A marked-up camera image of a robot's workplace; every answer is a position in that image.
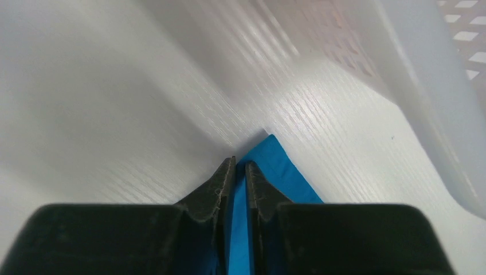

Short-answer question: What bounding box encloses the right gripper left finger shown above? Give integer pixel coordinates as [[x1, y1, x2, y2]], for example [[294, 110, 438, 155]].
[[1, 157, 236, 274]]

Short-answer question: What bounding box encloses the blue t-shirt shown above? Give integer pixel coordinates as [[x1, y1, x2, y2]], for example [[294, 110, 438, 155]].
[[228, 134, 323, 274]]

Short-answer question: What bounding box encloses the white plastic laundry basket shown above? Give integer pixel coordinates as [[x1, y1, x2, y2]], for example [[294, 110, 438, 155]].
[[255, 1, 485, 218]]

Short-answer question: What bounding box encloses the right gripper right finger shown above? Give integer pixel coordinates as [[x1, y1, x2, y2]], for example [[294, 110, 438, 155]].
[[246, 162, 454, 274]]

